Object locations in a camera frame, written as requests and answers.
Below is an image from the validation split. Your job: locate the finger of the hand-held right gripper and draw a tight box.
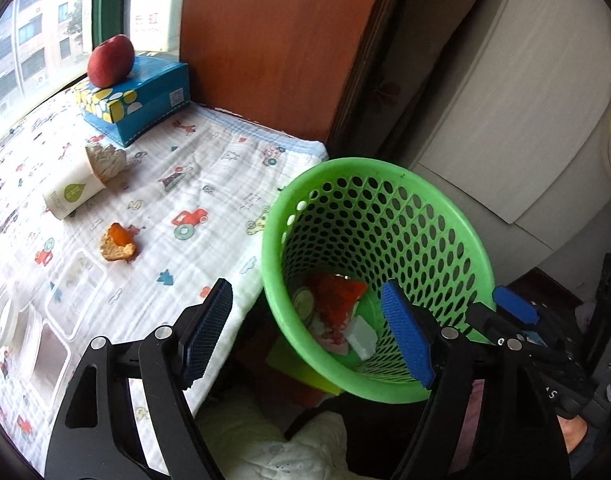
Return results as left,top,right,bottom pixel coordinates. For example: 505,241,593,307
465,286,539,344

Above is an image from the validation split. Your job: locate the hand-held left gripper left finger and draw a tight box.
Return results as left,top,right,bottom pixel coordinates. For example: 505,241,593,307
44,277,235,480

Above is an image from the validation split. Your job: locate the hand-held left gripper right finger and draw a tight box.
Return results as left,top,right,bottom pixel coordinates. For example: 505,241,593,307
382,280,571,480

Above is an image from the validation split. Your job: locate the green perforated plastic basket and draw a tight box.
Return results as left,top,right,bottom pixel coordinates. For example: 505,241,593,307
262,158,496,405

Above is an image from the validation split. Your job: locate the white paper cup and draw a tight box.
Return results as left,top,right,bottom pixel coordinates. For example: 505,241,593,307
42,149,109,221

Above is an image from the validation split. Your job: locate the white foam piece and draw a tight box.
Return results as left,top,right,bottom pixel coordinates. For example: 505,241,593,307
343,317,379,361

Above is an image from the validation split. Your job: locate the red plastic wrapper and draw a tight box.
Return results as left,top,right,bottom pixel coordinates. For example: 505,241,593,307
310,274,369,329

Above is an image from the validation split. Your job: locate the yellow green paper sheet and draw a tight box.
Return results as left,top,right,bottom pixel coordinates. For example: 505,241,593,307
266,337,342,396

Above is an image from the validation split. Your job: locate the pale round slice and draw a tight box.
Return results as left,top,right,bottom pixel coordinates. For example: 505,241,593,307
292,287,317,324

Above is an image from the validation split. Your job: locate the white quilt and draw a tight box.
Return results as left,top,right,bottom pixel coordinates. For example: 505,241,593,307
196,400,352,480

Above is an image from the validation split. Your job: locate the clear plastic container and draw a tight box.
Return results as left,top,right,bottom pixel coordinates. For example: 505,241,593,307
14,305,71,411
44,250,109,342

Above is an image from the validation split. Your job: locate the printed white blanket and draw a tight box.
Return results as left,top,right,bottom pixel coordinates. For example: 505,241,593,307
0,91,329,467

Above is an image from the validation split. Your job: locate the crumpled beige tissue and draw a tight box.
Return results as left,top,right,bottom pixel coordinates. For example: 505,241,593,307
84,143,129,184

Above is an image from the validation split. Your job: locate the white round lid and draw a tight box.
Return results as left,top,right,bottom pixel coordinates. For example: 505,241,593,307
0,282,32,351

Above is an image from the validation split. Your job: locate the blue spotted tissue box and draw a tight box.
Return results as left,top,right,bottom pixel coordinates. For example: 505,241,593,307
72,56,191,147

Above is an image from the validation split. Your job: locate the red apple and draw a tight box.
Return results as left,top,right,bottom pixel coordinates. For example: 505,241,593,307
88,34,136,87

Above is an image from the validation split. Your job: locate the brown wooden board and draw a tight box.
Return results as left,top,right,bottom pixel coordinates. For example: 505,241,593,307
178,0,420,147

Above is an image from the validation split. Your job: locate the green framed window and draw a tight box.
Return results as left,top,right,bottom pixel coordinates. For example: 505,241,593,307
0,0,182,128

